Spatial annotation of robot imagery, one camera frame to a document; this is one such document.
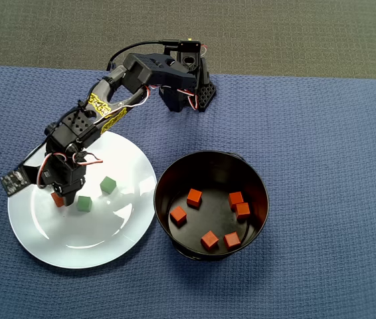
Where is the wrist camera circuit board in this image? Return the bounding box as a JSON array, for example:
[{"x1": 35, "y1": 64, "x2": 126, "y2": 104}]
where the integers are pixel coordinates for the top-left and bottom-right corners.
[{"x1": 0, "y1": 165, "x2": 32, "y2": 198}]

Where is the thick black cable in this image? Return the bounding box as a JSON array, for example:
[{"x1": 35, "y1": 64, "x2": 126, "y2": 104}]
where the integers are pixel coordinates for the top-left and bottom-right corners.
[{"x1": 106, "y1": 39, "x2": 180, "y2": 71}]

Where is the green cube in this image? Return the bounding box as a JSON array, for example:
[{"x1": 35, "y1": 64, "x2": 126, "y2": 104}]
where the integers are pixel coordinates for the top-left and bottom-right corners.
[
  {"x1": 99, "y1": 175, "x2": 118, "y2": 195},
  {"x1": 76, "y1": 195, "x2": 93, "y2": 213}
]

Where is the blue woven table cloth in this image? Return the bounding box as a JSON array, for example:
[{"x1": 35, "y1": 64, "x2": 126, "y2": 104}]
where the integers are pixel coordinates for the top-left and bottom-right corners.
[{"x1": 0, "y1": 64, "x2": 376, "y2": 319}]

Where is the red cube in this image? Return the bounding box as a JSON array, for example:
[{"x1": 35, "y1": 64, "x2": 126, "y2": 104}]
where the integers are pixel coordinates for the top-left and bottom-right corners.
[
  {"x1": 228, "y1": 191, "x2": 244, "y2": 209},
  {"x1": 235, "y1": 202, "x2": 251, "y2": 221},
  {"x1": 223, "y1": 231, "x2": 242, "y2": 251},
  {"x1": 50, "y1": 191, "x2": 65, "y2": 209},
  {"x1": 169, "y1": 205, "x2": 188, "y2": 227},
  {"x1": 186, "y1": 188, "x2": 203, "y2": 209},
  {"x1": 200, "y1": 230, "x2": 220, "y2": 251}
]

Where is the black metal bucket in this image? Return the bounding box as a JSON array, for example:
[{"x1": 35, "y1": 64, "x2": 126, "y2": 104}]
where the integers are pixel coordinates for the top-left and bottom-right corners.
[{"x1": 153, "y1": 150, "x2": 270, "y2": 262}]

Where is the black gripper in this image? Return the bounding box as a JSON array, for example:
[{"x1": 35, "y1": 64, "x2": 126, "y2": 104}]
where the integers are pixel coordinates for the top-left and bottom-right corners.
[{"x1": 39, "y1": 152, "x2": 88, "y2": 207}]

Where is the white round plate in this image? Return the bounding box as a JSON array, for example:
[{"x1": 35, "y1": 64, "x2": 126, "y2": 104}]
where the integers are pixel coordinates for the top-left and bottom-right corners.
[{"x1": 7, "y1": 130, "x2": 158, "y2": 269}]

